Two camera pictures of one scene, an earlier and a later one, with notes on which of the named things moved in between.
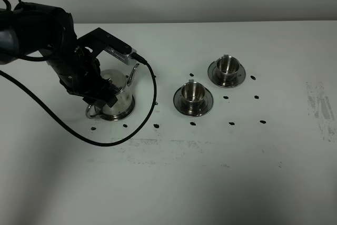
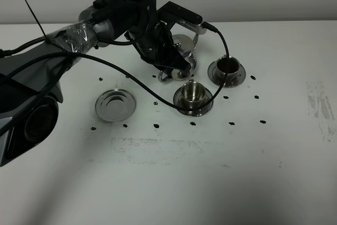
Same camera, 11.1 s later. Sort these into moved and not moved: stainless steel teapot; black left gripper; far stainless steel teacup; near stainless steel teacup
Moved: black left gripper; stainless steel teapot
Not moved: far stainless steel teacup; near stainless steel teacup
